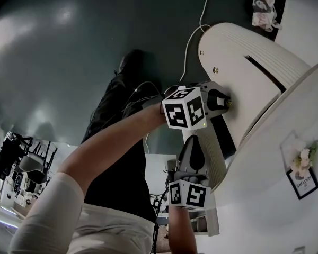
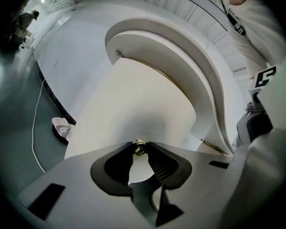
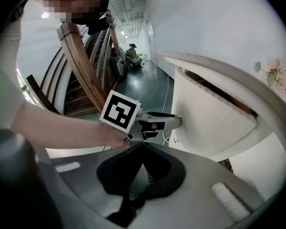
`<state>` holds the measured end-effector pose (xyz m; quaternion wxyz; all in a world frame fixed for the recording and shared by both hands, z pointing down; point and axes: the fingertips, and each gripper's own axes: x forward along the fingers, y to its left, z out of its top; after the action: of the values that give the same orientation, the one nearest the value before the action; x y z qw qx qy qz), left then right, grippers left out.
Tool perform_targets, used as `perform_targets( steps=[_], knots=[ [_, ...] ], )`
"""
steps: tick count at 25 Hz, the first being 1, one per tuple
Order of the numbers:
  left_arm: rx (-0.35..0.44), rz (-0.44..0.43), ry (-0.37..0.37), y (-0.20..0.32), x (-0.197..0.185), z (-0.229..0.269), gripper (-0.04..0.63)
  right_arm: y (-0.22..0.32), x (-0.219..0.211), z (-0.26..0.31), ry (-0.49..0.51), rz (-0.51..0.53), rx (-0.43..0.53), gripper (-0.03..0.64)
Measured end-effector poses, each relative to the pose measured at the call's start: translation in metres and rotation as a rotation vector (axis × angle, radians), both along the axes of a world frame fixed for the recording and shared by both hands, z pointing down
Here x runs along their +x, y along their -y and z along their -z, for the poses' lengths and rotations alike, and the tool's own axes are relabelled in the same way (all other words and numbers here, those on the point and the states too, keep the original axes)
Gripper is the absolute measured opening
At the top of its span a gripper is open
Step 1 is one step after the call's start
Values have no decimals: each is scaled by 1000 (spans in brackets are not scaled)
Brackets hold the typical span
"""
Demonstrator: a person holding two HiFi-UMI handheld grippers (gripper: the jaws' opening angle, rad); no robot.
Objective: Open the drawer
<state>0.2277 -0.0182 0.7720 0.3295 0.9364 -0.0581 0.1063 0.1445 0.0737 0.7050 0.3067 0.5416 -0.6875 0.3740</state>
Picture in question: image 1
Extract person's right forearm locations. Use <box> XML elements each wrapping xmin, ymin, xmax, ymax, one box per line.
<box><xmin>168</xmin><ymin>207</ymin><xmax>200</xmax><ymax>254</ymax></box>

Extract black framed picture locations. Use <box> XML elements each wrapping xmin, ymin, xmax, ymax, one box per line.
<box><xmin>280</xmin><ymin>130</ymin><xmax>318</xmax><ymax>201</ymax></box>

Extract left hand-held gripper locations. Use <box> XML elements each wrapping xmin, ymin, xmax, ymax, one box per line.
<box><xmin>161</xmin><ymin>80</ymin><xmax>231</xmax><ymax>131</ymax></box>

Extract white floor cable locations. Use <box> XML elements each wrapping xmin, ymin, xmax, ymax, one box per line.
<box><xmin>144</xmin><ymin>0</ymin><xmax>219</xmax><ymax>155</ymax></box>

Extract person's white shirt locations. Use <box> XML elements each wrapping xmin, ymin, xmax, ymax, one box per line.
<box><xmin>7</xmin><ymin>172</ymin><xmax>160</xmax><ymax>254</ymax></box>

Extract pink artificial flowers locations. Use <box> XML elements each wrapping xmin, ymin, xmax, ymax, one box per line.
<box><xmin>289</xmin><ymin>132</ymin><xmax>318</xmax><ymax>175</ymax></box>

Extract pink printed cloth bag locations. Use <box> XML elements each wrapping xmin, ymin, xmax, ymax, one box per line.
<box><xmin>251</xmin><ymin>0</ymin><xmax>284</xmax><ymax>33</ymax></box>

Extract black hanging clothes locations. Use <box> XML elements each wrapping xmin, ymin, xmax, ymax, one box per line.
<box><xmin>0</xmin><ymin>132</ymin><xmax>26</xmax><ymax>179</ymax></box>

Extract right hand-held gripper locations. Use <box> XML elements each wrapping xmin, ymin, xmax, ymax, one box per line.
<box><xmin>167</xmin><ymin>135</ymin><xmax>213</xmax><ymax>211</ymax></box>

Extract person's left forearm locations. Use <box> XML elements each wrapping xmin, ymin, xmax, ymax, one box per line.
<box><xmin>57</xmin><ymin>102</ymin><xmax>167</xmax><ymax>194</ymax></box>

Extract grey shell chair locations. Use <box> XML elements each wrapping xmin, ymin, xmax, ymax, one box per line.
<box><xmin>17</xmin><ymin>139</ymin><xmax>58</xmax><ymax>185</ymax></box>

